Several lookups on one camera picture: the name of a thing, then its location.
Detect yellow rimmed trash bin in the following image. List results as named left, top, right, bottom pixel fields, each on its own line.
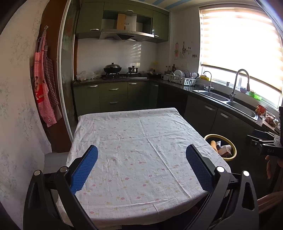
left=204, top=134, right=237, bottom=162

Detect dark green kitchen cabinets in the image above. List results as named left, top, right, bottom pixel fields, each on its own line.
left=72, top=1, right=259, bottom=159

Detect chrome kitchen faucet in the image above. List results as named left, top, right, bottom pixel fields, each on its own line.
left=228, top=68, right=251, bottom=102

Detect person's right hand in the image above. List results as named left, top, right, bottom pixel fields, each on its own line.
left=265, top=155, right=282, bottom=180

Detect red white milk carton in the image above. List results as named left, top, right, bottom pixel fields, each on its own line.
left=218, top=145, right=232, bottom=158

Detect white floral tablecloth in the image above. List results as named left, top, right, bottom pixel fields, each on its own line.
left=66, top=108, right=230, bottom=229

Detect white dish rack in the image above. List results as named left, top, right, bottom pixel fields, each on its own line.
left=161, top=70, right=200, bottom=86

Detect dark checkered apron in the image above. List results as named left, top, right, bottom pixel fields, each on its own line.
left=43, top=45, right=63, bottom=121

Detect red checkered apron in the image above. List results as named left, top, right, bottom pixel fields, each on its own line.
left=34, top=26, right=57, bottom=127

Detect black wok on stove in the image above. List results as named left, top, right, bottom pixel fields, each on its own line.
left=104, top=62, right=122, bottom=74

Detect steel range hood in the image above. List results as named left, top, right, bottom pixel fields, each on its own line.
left=99, top=29, right=154, bottom=42

